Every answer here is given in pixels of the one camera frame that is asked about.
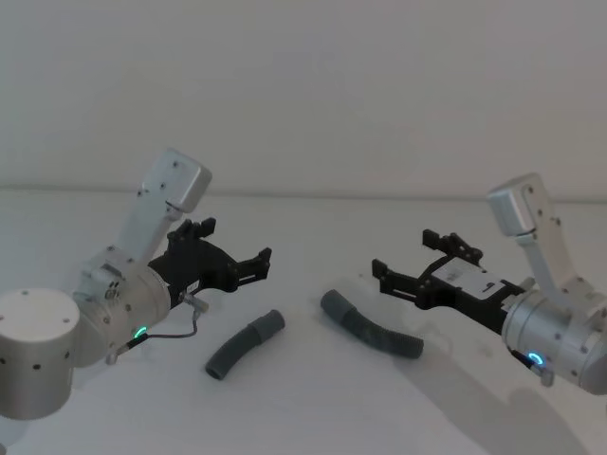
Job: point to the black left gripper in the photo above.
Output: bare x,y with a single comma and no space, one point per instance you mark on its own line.
199,265

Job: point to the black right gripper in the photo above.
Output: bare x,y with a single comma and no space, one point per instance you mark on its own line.
465,294

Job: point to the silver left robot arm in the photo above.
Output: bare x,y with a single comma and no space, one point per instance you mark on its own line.
38,341

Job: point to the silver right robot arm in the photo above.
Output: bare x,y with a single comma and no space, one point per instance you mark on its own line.
550,327

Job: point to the white table cloth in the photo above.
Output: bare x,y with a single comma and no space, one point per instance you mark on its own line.
303,417

